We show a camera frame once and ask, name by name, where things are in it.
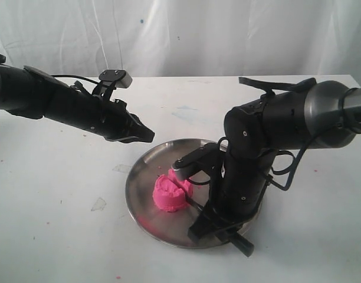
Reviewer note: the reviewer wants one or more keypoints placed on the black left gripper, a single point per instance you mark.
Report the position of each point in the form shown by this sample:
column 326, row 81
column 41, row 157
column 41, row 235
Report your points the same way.
column 114, row 123

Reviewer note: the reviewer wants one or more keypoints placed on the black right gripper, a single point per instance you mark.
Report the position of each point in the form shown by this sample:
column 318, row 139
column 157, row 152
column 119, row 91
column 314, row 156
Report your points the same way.
column 237, row 196

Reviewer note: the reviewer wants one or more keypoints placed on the black knife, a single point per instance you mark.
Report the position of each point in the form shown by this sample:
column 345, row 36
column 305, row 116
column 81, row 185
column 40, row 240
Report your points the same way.
column 224, row 221

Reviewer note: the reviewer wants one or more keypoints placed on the pink play dough lump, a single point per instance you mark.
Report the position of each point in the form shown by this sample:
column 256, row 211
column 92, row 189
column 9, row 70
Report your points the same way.
column 168, row 196

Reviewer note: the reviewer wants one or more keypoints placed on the cut pink dough piece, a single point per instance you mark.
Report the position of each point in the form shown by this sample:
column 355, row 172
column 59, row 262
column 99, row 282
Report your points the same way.
column 182, row 187

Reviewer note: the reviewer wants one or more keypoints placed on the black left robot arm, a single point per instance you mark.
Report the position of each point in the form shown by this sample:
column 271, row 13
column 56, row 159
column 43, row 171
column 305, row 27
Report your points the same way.
column 34, row 94

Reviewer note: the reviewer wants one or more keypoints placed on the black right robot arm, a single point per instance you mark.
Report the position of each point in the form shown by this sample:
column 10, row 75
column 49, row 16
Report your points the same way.
column 301, row 116

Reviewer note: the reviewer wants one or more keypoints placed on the round steel plate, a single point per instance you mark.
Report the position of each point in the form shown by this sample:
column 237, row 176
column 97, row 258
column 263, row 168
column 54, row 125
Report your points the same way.
column 172, row 227

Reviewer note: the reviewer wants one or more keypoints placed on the white backdrop sheet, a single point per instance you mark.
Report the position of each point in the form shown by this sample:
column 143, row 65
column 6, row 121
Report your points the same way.
column 184, row 38

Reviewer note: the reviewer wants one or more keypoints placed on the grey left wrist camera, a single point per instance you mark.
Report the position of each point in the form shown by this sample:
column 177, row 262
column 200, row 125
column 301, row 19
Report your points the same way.
column 116, row 78

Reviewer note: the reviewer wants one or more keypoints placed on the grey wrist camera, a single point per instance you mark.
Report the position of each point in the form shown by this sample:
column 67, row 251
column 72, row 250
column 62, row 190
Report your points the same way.
column 192, row 165
column 116, row 78

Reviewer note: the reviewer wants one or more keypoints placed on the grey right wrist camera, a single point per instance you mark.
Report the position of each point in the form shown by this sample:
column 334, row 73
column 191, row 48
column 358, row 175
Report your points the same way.
column 192, row 165

